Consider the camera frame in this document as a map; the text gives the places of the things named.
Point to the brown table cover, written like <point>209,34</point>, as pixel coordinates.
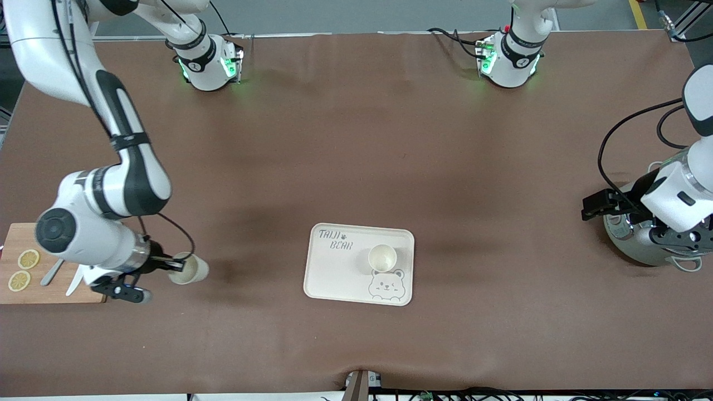
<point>356,139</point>

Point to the aluminium frame profile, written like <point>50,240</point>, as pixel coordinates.
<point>690,19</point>

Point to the grey pot with glass lid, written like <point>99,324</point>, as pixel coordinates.
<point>635,250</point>

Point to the yellow lemon slice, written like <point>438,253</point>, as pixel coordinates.
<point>28,259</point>
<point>19,280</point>

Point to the grey metal bracket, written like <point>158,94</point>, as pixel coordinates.
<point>359,387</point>

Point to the cream tray with bear print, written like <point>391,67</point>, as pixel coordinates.
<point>334,273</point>

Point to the white cup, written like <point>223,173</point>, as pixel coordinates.
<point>382,258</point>
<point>195,270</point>

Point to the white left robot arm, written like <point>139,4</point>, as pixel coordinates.
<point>509,69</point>

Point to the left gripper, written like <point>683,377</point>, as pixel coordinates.
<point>631,199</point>

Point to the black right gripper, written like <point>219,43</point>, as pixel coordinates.
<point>156,262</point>

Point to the grey plastic knife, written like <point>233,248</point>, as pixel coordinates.
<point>49,277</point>

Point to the wooden cutting board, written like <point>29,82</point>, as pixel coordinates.
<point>33,295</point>

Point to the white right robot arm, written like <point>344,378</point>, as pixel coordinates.
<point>94,245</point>

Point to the white plastic knife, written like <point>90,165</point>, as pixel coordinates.
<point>72,287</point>

